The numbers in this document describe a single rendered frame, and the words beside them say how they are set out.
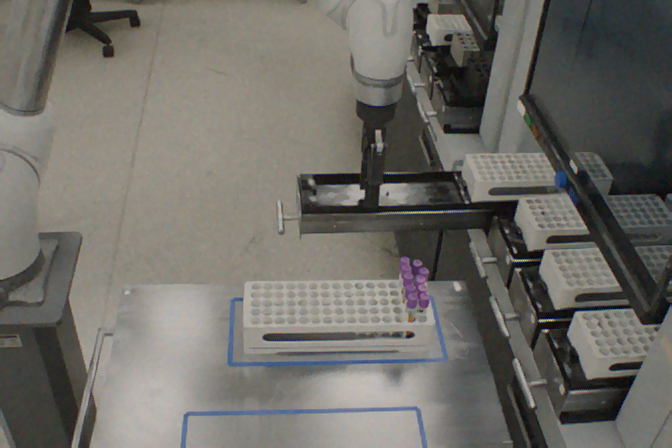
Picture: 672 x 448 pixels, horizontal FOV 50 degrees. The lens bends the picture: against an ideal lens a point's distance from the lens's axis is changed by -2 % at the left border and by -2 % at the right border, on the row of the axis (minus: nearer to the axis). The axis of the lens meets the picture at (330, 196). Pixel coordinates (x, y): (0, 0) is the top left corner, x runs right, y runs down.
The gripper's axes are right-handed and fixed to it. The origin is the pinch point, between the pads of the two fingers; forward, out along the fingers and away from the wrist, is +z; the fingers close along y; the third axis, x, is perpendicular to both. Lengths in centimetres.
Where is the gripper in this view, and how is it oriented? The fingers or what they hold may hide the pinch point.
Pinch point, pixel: (369, 185)
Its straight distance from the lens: 147.0
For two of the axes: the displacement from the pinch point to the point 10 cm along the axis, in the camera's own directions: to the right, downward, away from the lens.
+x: -9.9, 0.4, -1.0
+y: -1.0, -6.1, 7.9
